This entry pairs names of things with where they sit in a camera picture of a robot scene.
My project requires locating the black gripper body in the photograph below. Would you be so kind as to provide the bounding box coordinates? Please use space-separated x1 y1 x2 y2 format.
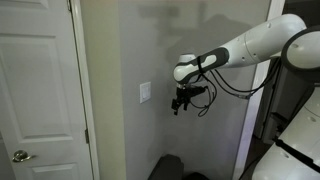
175 85 194 105

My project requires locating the black bag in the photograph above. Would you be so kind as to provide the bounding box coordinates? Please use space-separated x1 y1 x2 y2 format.
148 153 210 180

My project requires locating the white panel door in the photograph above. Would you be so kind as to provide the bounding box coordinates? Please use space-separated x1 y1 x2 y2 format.
0 0 94 180

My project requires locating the white light switch plate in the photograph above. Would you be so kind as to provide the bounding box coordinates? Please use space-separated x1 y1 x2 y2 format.
139 81 152 104

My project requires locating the black velcro strap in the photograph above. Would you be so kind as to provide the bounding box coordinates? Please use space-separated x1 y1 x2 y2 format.
196 55 206 75

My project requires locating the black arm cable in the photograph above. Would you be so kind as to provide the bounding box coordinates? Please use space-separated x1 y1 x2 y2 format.
189 58 283 118

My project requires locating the white wall corner trim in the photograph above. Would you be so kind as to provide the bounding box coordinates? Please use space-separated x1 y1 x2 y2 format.
231 0 286 180

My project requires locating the white door frame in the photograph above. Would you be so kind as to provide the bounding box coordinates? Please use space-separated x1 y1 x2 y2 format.
67 0 101 180

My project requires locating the black strap on robot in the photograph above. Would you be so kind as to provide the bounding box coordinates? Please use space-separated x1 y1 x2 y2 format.
273 137 320 174

